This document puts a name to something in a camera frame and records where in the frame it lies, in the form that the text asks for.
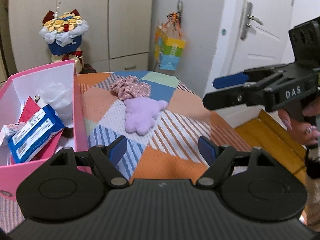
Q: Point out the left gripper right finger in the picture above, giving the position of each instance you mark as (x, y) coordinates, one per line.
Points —
(219, 159)

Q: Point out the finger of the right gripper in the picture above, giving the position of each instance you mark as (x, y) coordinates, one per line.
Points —
(251, 93)
(279, 76)

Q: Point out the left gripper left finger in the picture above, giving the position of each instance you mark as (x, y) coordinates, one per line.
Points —
(104, 161)

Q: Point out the purple plush toy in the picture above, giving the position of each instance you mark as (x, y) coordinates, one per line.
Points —
(141, 114)

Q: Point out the pink floral scrunchie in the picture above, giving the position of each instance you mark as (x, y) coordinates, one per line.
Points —
(130, 87)

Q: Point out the right hand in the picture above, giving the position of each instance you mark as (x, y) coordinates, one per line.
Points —
(302, 132)

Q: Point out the white door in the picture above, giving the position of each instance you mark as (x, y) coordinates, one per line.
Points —
(263, 34)

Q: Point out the patchwork table cloth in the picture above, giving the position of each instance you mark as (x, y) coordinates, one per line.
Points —
(169, 150)

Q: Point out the white plastic bag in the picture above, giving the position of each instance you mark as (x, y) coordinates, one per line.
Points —
(58, 96)

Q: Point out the red packet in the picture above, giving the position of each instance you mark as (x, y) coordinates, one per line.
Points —
(29, 109)

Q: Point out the black suitcase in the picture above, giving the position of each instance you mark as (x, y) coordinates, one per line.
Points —
(87, 69)

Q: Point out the colourful paper gift bag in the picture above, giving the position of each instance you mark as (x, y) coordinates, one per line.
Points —
(169, 46)

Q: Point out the small white carton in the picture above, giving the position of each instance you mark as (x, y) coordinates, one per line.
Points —
(8, 131)

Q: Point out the pink cardboard box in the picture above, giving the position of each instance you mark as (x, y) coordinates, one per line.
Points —
(14, 95)

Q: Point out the yellow flower bouquet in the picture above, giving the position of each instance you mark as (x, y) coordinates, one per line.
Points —
(63, 35)

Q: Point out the white wardrobe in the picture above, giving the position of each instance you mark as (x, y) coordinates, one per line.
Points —
(109, 35)

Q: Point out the silver door handle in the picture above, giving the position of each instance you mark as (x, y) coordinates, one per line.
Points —
(248, 17)

